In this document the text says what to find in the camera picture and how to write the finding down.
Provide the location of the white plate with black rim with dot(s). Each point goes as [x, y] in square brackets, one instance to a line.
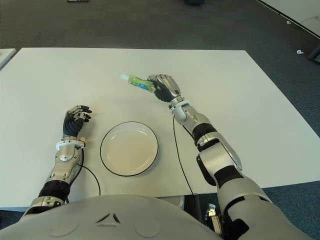
[129, 148]

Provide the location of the grey robot torso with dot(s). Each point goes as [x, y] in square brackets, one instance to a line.
[112, 220]

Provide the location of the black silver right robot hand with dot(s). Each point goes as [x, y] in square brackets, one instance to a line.
[166, 87]

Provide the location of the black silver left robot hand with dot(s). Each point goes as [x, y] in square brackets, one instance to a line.
[71, 125]

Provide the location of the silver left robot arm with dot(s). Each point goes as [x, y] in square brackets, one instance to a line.
[63, 162]

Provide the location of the white background table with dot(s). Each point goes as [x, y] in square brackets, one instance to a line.
[295, 10]

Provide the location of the white side table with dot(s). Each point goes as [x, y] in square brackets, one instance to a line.
[5, 56]

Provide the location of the dark floor box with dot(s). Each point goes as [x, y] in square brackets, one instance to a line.
[314, 53]

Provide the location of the green white toothpaste tube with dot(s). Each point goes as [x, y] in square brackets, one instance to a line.
[137, 82]

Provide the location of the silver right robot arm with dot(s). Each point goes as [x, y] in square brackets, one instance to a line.
[220, 162]

